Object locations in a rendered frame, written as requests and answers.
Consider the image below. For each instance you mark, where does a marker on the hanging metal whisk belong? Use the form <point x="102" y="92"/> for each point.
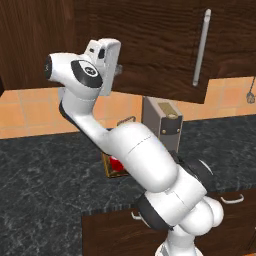
<point x="250" y="96"/>

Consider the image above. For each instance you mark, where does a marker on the red round object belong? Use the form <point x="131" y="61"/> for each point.
<point x="116" y="164"/>

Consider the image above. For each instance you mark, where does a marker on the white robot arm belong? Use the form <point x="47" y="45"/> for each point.
<point x="150" y="156"/>

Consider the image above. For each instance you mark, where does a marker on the grey and black box appliance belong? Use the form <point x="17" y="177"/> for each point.
<point x="163" y="120"/>

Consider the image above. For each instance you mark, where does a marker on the dark wood drawer front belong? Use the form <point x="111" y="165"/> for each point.
<point x="110" y="235"/>
<point x="238" y="226"/>

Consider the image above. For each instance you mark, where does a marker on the dark wood cabinet door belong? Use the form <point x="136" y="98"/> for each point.
<point x="156" y="43"/>
<point x="33" y="40"/>
<point x="233" y="36"/>

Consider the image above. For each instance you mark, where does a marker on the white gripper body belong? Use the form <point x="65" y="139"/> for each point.
<point x="112" y="63"/>

